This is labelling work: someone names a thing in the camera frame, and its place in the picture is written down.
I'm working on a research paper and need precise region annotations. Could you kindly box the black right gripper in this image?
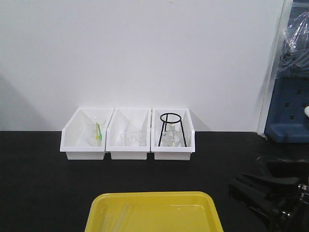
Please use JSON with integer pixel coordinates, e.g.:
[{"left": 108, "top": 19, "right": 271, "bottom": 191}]
[{"left": 229, "top": 173, "right": 309, "bottom": 232}]

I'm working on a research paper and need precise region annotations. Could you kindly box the tall glass test tube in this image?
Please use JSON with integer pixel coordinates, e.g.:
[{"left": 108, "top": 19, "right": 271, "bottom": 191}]
[{"left": 168, "top": 204, "right": 204, "bottom": 211}]

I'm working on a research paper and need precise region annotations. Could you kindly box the short glass test tube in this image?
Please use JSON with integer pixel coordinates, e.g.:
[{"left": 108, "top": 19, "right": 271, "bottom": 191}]
[{"left": 101, "top": 204, "right": 129, "bottom": 232}]

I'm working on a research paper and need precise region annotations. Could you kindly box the yellow plastic tray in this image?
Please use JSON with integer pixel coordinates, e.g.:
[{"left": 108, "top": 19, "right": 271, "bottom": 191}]
[{"left": 85, "top": 191, "right": 223, "bottom": 232}]

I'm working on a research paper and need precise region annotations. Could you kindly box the black lab sink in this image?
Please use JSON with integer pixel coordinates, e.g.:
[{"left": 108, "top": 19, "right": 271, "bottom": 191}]
[{"left": 256, "top": 156, "right": 309, "bottom": 182}]

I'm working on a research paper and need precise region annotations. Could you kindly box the blue pegboard drying rack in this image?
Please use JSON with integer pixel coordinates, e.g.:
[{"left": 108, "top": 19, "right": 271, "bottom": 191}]
[{"left": 264, "top": 0, "right": 309, "bottom": 143}]

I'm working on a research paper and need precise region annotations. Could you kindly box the white bin right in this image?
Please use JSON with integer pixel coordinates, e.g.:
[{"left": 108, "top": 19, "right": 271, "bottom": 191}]
[{"left": 151, "top": 108, "right": 195, "bottom": 160}]

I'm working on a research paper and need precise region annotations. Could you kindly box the white bin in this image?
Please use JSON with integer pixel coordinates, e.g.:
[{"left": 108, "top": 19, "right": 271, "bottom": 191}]
[
  {"left": 60, "top": 108, "right": 114, "bottom": 160},
  {"left": 151, "top": 108, "right": 195, "bottom": 160},
  {"left": 106, "top": 108, "right": 152, "bottom": 160}
]

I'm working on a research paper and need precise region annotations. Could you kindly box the glass flask in right bin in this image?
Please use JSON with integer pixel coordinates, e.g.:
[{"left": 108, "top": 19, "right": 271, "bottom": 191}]
[{"left": 161, "top": 124, "right": 180, "bottom": 147}]

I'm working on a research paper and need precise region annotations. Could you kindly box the clear plastic bag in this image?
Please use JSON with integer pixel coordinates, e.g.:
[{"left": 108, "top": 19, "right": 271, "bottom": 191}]
[{"left": 278, "top": 1, "right": 309, "bottom": 73}]

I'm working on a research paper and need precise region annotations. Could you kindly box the glass beaker in middle bin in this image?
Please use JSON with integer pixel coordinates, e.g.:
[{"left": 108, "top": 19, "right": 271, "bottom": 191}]
[{"left": 121, "top": 126, "right": 140, "bottom": 146}]

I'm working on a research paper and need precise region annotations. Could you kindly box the glass beaker in bin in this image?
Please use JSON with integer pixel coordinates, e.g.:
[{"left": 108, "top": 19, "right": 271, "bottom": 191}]
[
  {"left": 121, "top": 126, "right": 140, "bottom": 146},
  {"left": 87, "top": 116, "right": 106, "bottom": 146}
]

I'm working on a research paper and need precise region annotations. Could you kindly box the white bin middle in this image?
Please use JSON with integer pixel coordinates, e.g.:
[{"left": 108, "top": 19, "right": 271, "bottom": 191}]
[{"left": 106, "top": 108, "right": 152, "bottom": 160}]

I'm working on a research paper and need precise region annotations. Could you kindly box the green yellow stirrer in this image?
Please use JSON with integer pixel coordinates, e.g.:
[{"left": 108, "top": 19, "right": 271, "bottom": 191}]
[{"left": 96, "top": 123, "right": 102, "bottom": 140}]

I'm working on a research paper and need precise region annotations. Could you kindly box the glass beaker in left bin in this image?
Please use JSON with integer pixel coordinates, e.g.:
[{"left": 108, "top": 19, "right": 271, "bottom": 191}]
[{"left": 87, "top": 116, "right": 106, "bottom": 146}]

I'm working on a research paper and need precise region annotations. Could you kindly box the white bin left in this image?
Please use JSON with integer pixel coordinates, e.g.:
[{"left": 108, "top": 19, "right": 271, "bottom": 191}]
[{"left": 60, "top": 108, "right": 114, "bottom": 160}]

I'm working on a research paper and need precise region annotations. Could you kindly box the black wire tripod stand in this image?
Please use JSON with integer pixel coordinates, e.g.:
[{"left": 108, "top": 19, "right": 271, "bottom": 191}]
[{"left": 158, "top": 112, "right": 187, "bottom": 147}]

